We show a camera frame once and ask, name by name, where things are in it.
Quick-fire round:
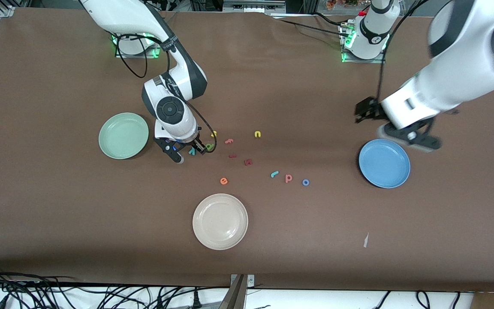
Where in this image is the blue plate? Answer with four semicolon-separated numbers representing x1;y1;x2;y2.
358;139;411;189

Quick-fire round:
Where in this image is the green plate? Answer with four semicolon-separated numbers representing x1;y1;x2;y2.
98;112;150;160

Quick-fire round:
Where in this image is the beige plate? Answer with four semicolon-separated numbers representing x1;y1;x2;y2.
192;194;249;251

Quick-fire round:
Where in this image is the brown table cover mat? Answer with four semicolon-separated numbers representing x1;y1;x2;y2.
0;6;494;294

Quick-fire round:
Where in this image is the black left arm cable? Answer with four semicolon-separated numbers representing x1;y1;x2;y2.
376;0;428;103

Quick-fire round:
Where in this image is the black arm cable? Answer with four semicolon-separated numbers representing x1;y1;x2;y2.
115;33;218;154
376;0;428;103

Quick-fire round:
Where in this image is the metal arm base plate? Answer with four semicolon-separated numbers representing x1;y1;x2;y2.
340;21;387;64
114;30;162;59

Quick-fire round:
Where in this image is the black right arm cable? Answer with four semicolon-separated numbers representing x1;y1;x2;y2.
115;33;218;154

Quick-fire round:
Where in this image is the black cable on mat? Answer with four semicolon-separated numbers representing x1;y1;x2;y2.
273;12;347;39

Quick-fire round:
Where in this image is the silver metal bracket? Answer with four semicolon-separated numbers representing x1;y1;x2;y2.
230;274;255;287

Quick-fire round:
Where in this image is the metal background rail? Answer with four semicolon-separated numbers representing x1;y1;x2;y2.
223;0;287;13

